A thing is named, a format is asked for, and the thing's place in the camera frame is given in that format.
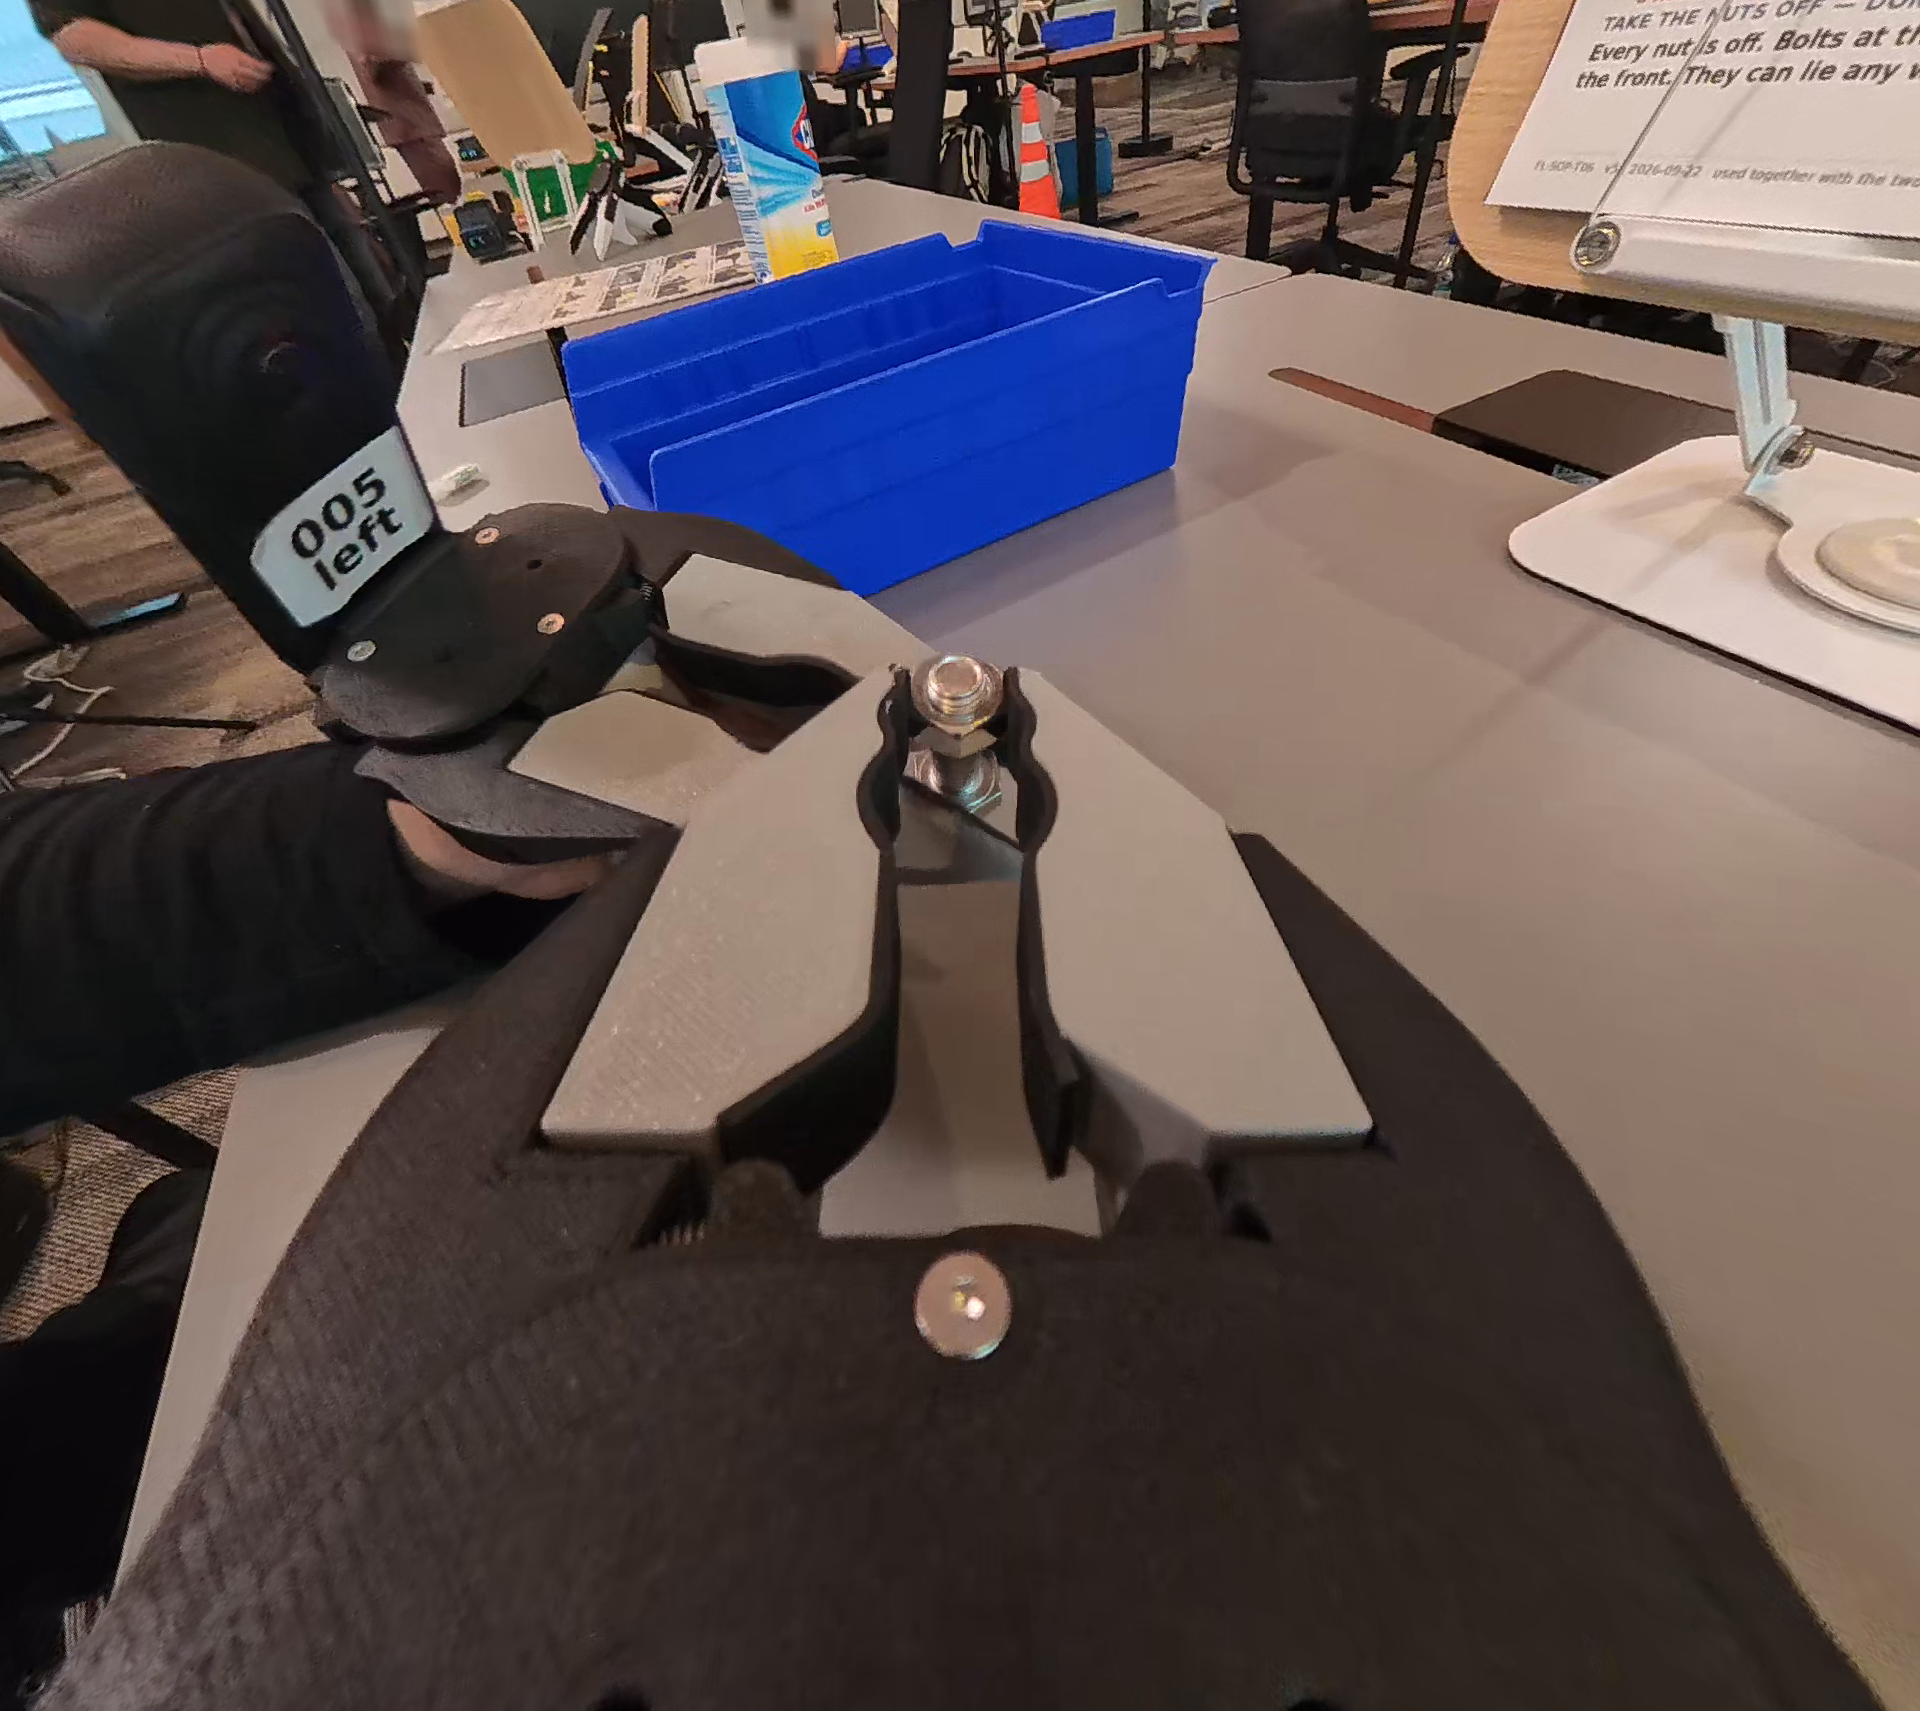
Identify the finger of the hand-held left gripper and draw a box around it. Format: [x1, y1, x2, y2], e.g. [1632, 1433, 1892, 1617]
[506, 688, 792, 832]
[647, 550, 905, 714]

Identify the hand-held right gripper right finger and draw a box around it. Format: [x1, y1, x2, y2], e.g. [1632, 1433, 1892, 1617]
[1004, 666, 1377, 1179]

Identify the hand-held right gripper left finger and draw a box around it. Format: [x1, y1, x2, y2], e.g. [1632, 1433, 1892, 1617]
[535, 666, 918, 1199]

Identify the silver hex bolt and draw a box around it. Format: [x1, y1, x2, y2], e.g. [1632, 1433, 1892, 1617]
[908, 654, 1010, 822]

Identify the blue plastic bin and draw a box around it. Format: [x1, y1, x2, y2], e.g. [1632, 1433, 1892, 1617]
[558, 218, 1218, 598]

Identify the person's left forearm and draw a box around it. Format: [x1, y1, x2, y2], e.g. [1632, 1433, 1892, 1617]
[0, 744, 498, 1135]

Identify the person's left hand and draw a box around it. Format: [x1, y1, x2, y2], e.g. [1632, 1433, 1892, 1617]
[391, 808, 634, 904]

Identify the grey desk flap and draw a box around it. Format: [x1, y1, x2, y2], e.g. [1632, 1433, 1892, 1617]
[456, 350, 569, 426]

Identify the printed desk sheet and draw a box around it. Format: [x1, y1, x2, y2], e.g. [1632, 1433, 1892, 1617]
[432, 238, 761, 358]

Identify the tan wooden board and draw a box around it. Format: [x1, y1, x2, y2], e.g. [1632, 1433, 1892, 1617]
[412, 0, 597, 160]

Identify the black white hand tool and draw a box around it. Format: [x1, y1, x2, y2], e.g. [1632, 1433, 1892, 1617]
[566, 152, 677, 256]

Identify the disinfectant wipes canister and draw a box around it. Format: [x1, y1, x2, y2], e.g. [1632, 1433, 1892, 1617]
[691, 36, 842, 286]

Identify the black high-back chair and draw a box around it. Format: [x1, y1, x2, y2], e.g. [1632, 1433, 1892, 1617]
[883, 0, 962, 190]

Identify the dark brown desk flap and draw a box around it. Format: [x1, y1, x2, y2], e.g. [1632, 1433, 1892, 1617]
[1432, 368, 1728, 484]

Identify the person's dark clothing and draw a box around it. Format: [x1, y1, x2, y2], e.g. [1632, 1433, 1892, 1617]
[0, 1177, 211, 1653]

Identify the black office chair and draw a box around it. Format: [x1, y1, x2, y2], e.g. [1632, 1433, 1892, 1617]
[1222, 0, 1449, 250]

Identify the printed instruction sheet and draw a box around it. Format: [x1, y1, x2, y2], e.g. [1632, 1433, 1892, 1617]
[1483, 0, 1920, 240]

